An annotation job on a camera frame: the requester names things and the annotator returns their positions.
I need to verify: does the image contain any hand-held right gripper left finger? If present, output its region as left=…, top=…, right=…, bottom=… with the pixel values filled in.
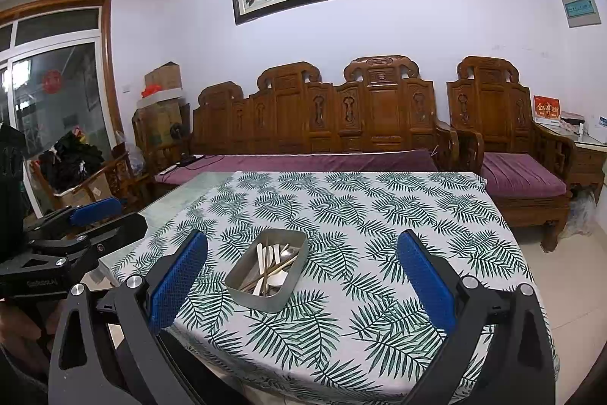
left=47, top=229, right=209, bottom=405

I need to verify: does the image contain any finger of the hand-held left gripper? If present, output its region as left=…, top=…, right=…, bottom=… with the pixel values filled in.
left=24, top=196, right=123, bottom=236
left=28, top=213, right=148, bottom=266

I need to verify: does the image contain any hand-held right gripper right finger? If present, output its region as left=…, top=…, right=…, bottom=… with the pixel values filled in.
left=396, top=229, right=558, bottom=405

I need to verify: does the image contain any cream chopstick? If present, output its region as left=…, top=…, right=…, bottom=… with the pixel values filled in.
left=258, top=254, right=300, bottom=282

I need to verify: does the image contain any rectangular metal tray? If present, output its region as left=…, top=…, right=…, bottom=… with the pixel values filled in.
left=224, top=229, right=310, bottom=315

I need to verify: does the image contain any person's left hand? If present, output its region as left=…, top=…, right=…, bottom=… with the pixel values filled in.
left=0, top=301, right=62, bottom=363

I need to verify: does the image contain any wooden chair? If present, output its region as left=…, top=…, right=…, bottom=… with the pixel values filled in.
left=28, top=144, right=145, bottom=216

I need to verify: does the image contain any pile of dark clothes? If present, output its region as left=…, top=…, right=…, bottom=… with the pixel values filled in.
left=38, top=130, right=104, bottom=190

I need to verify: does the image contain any green leaf print tablecloth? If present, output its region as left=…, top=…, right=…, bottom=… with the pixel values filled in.
left=114, top=170, right=546, bottom=403

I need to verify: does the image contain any red paper decoration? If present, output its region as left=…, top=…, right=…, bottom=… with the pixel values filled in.
left=42, top=69, right=64, bottom=94

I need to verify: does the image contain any purple armchair cushion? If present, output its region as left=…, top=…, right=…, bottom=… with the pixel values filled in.
left=481, top=153, right=572, bottom=197

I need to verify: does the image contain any small cardboard box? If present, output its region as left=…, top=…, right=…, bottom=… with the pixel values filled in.
left=145, top=62, right=182, bottom=91

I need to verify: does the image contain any wooden framed glass door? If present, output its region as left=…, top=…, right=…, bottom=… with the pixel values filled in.
left=0, top=0, right=121, bottom=216

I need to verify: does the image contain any purple sofa cushion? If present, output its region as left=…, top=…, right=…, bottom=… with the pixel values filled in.
left=154, top=149, right=439, bottom=186

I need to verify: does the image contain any clear plastic bag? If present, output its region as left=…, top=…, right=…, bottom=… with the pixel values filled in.
left=566, top=189, right=597, bottom=237

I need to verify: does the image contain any carved wooden sofa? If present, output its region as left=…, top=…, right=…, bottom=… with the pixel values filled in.
left=190, top=55, right=461, bottom=173

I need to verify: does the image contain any carved wooden armchair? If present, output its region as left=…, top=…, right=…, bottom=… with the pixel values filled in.
left=446, top=55, right=577, bottom=251

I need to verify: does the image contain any wooden side table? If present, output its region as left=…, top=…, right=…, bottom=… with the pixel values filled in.
left=533, top=120, right=607, bottom=202

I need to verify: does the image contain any red gift box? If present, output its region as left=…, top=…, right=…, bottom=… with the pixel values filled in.
left=532, top=95, right=561, bottom=123

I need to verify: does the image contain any white box with blue label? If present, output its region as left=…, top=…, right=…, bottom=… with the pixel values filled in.
left=585, top=115, right=607, bottom=142

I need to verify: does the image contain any grey wall panel box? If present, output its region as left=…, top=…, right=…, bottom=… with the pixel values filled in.
left=560, top=0, right=603, bottom=28

